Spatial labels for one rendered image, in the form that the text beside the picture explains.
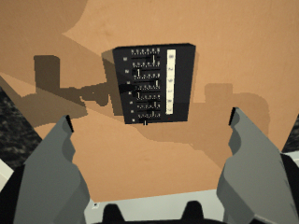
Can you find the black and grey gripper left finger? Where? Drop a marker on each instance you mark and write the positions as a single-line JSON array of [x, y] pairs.
[[48, 188]]

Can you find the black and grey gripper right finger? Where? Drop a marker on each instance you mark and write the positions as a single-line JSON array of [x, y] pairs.
[[258, 184]]

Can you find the black lighting desk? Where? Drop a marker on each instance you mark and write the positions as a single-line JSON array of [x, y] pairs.
[[155, 82]]

